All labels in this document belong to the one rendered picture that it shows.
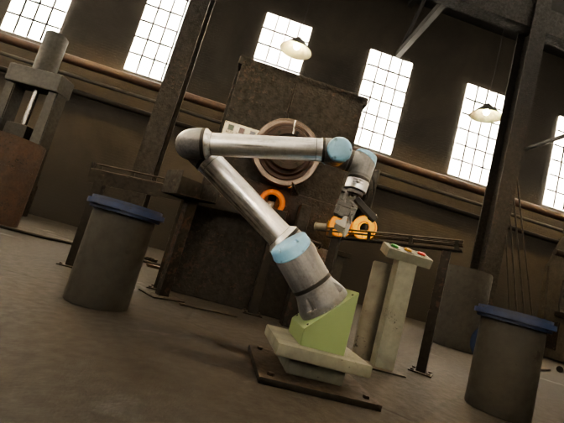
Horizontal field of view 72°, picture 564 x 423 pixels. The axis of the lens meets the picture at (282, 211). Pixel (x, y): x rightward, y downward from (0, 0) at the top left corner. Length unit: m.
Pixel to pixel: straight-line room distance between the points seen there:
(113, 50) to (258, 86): 7.28
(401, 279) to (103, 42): 9.05
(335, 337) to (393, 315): 0.73
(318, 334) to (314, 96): 2.06
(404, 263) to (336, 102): 1.47
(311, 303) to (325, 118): 1.88
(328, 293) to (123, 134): 8.24
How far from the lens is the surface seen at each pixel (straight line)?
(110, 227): 1.67
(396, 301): 2.06
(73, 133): 9.60
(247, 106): 2.95
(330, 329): 1.37
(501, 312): 1.92
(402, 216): 9.67
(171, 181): 2.34
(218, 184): 1.58
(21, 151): 4.65
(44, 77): 7.84
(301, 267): 1.36
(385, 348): 2.07
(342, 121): 3.04
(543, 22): 7.95
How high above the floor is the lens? 0.35
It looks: 8 degrees up
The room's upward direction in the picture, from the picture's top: 16 degrees clockwise
